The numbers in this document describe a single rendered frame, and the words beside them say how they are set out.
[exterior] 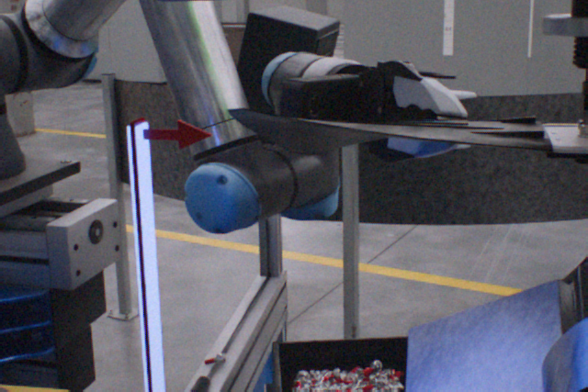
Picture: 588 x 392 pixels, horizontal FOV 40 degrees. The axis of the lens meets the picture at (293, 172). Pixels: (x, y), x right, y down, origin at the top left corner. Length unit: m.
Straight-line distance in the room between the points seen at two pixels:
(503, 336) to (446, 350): 0.06
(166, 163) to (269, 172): 2.03
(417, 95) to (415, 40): 6.30
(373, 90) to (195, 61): 0.19
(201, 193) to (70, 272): 0.33
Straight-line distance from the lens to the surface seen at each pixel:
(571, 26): 0.59
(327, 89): 0.76
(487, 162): 2.51
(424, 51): 7.00
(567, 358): 0.49
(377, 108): 0.76
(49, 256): 1.12
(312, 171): 0.91
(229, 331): 1.06
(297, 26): 1.20
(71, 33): 1.20
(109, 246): 1.19
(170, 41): 0.86
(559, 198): 2.62
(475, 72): 6.88
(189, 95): 0.85
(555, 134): 0.63
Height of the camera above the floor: 1.30
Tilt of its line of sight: 14 degrees down
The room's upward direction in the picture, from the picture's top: 1 degrees counter-clockwise
